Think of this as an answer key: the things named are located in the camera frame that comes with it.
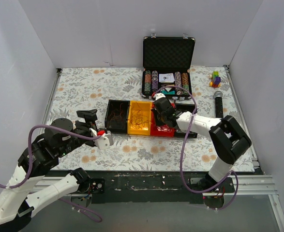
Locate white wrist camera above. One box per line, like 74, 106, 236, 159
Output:
90, 129, 114, 150
152, 92, 166, 101

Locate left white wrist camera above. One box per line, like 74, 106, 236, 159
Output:
90, 129, 114, 150

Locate black bin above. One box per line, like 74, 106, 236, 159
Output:
174, 103, 197, 139
105, 100, 130, 134

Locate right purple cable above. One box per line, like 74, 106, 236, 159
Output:
152, 86, 239, 210

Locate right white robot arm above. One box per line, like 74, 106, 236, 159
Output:
152, 93, 252, 192

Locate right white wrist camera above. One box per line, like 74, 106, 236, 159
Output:
152, 92, 166, 101

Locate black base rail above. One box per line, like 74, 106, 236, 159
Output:
52, 169, 234, 204

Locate playing card deck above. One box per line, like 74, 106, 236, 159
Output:
159, 73, 175, 83

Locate copper wires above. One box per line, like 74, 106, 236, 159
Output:
107, 102, 128, 126

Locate purple cable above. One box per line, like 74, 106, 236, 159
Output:
152, 86, 239, 210
0, 124, 106, 223

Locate black microphone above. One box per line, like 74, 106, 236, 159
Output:
213, 91, 224, 118

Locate colourful toy block car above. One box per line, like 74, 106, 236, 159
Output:
209, 71, 221, 88

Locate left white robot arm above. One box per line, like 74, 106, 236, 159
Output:
0, 109, 110, 232

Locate black poker chip case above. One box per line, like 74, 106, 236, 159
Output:
141, 33, 195, 101

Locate dark red wires yellow bin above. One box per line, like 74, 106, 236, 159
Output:
130, 103, 149, 130

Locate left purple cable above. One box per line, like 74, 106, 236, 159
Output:
0, 124, 106, 223

